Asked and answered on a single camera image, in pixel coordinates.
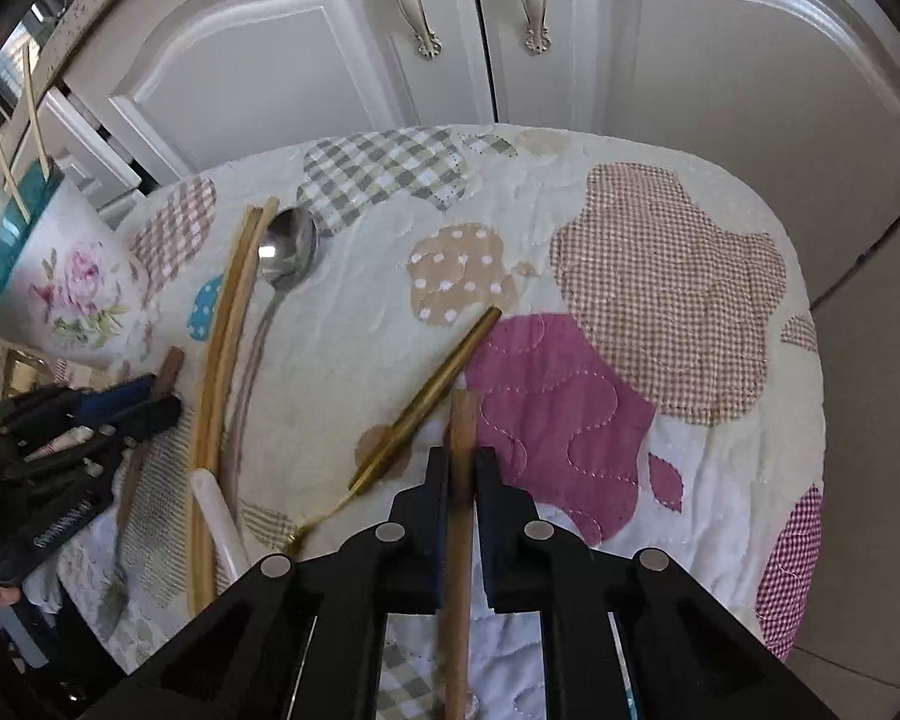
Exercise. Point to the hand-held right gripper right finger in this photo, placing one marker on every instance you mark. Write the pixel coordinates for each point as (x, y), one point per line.
(487, 540)

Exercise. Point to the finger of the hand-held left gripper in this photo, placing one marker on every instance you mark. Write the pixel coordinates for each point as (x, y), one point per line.
(154, 414)
(120, 394)

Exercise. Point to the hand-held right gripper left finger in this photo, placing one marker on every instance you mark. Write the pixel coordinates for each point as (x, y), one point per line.
(435, 532)

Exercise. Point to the dark brown chopstick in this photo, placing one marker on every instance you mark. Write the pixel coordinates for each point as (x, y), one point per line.
(171, 369)

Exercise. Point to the wooden chopstick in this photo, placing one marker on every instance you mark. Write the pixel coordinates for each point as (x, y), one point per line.
(7, 165)
(36, 112)
(226, 349)
(210, 360)
(462, 427)

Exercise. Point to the gold metal utensil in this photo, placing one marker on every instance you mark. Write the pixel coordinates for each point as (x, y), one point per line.
(427, 397)

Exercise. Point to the metal spoon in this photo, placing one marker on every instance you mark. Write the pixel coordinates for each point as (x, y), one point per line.
(289, 247)

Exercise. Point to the woven tan mat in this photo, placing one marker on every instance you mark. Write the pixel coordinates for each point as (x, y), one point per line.
(15, 364)

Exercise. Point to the white drawer front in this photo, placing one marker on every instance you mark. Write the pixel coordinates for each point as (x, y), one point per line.
(82, 135)

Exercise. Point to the patchwork quilt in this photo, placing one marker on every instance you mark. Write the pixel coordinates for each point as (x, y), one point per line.
(645, 277)

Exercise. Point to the white cabinet door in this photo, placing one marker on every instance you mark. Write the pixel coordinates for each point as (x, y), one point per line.
(720, 52)
(270, 52)

